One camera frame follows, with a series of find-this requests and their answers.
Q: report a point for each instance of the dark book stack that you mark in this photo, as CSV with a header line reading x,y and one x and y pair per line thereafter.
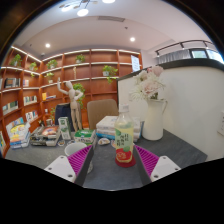
x,y
46,135

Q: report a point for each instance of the wooden artist mannequin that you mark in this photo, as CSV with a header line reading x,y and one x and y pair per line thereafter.
x,y
74,103

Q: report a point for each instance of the ceiling lights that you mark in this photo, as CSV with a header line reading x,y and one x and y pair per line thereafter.
x,y
82,12

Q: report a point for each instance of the wooden wall shelf unit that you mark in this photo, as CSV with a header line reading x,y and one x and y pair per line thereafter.
x,y
96,73

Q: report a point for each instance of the green-white box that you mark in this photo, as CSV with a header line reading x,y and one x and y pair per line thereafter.
x,y
85,136

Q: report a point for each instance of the clear drink bottle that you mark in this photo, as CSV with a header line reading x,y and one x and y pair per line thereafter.
x,y
124,136

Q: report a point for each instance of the white flat box stack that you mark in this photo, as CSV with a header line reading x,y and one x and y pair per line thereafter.
x,y
106,126

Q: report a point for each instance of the green-white drink carton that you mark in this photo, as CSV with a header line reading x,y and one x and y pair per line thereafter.
x,y
65,128

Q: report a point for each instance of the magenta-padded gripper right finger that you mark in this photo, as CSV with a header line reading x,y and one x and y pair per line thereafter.
x,y
164,166

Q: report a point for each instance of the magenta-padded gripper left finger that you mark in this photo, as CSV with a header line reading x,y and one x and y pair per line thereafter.
x,y
60,166

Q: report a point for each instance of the small white painted ornament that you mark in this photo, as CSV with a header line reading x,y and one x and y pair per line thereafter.
x,y
103,141
113,143

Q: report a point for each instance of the grey curtain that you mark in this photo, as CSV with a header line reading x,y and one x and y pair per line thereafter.
x,y
173,56

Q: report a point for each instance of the pink-white flower bouquet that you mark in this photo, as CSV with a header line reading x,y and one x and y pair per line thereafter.
x,y
148,85

